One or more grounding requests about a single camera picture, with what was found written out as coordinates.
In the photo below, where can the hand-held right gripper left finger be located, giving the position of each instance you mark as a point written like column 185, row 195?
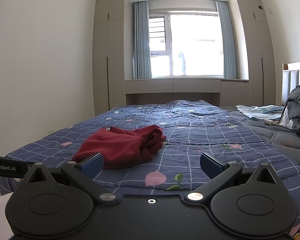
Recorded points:
column 91, row 166

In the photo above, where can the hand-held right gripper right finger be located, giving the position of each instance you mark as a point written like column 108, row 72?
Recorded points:
column 210, row 164

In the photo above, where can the red long-sleeve shirt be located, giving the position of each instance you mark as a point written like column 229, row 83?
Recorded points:
column 120, row 145

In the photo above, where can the blue checked floral quilt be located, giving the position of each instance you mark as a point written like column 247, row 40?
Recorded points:
column 202, row 140

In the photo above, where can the white power adapter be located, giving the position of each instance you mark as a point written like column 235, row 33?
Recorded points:
column 268, row 121

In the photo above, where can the light blue striped cloth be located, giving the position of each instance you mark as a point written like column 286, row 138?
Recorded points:
column 260, row 111

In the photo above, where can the grey quilted mattress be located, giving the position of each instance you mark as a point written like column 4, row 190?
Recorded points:
column 277, row 135

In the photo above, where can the beige window cabinet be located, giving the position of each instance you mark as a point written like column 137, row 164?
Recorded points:
column 185, row 87

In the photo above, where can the white garment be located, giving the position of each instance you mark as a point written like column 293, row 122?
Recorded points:
column 286, row 118

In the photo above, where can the grey folded blanket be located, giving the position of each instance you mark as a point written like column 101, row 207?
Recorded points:
column 298, row 107

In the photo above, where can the beige wardrobe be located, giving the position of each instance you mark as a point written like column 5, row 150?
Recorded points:
column 255, row 55
column 107, row 55

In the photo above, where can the padded bed headboard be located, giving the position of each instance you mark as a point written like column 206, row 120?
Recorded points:
column 295, row 80

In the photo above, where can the window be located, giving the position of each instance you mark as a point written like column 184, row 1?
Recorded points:
column 190, row 45

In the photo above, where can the blue curtain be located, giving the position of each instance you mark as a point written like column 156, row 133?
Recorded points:
column 142, row 42
column 227, row 42

